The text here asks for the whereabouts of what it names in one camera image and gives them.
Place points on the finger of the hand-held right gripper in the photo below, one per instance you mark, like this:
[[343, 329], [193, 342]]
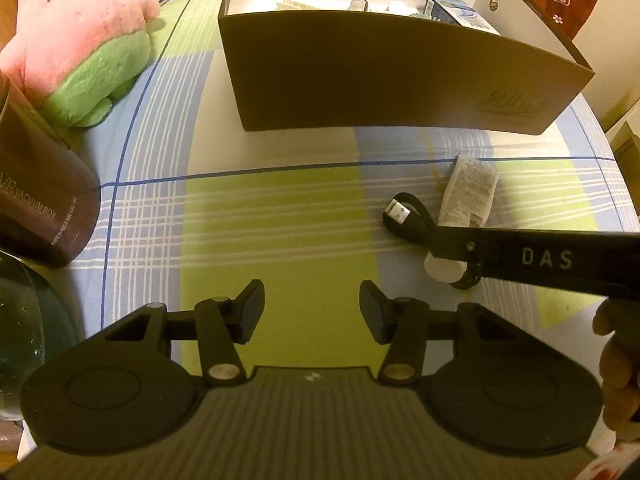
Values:
[[452, 242]]

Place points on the white furniture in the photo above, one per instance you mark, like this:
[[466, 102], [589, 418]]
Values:
[[625, 140]]

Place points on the white squeeze tube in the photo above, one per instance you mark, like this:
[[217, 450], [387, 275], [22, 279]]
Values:
[[470, 190]]

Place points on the red and white item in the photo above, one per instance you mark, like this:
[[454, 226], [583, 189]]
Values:
[[617, 462]]

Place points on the dark brown vacuum canister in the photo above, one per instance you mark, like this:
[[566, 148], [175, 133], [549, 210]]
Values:
[[40, 200]]

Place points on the dark glass bowl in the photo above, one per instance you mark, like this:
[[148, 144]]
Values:
[[25, 340]]

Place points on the black and white tube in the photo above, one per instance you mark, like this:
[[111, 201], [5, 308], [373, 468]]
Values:
[[358, 4]]

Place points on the pink and green plush toy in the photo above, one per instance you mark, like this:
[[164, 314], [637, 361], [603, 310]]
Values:
[[85, 45]]

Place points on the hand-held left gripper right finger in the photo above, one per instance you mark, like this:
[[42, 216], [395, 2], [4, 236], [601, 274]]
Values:
[[370, 312]]

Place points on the plaid bed sheet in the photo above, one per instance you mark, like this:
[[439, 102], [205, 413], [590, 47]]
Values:
[[300, 235]]

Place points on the brown cardboard box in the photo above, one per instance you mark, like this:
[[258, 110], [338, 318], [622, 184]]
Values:
[[390, 75]]

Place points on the blue and white carton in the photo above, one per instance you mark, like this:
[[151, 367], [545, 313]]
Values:
[[462, 12]]

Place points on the person's right hand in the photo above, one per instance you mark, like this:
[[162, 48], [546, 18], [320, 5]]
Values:
[[622, 375]]

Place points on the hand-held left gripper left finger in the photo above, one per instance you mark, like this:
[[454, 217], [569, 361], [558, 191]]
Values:
[[253, 305]]

